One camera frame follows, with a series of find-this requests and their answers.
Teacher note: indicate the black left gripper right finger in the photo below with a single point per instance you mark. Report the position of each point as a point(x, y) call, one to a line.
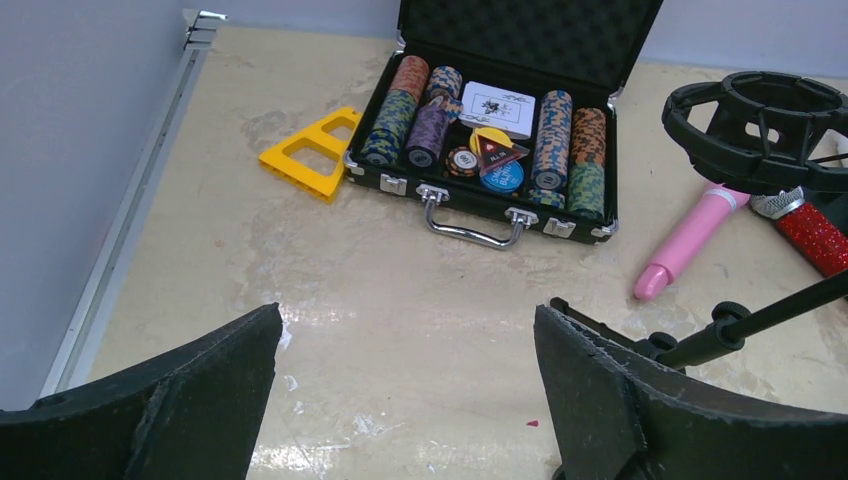
point(619, 415)

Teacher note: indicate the white playing card box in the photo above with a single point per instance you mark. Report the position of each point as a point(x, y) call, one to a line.
point(488, 106)

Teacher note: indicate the black poker chip case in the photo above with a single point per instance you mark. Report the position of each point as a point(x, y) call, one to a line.
point(574, 57)

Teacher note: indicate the yellow plastic triangle frame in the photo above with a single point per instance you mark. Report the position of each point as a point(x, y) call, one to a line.
point(312, 158)

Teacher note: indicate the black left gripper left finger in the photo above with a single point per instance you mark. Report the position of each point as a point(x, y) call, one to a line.
point(193, 412)

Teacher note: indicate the aluminium table edge rail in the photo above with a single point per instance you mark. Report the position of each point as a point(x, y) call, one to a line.
point(79, 348)

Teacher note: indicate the red glitter microphone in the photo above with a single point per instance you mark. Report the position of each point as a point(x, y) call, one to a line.
point(806, 228)

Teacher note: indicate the pink microphone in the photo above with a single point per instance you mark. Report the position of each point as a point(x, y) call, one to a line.
point(688, 238)

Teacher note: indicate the black tripod shock mount stand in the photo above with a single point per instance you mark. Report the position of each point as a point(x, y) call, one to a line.
point(753, 132)

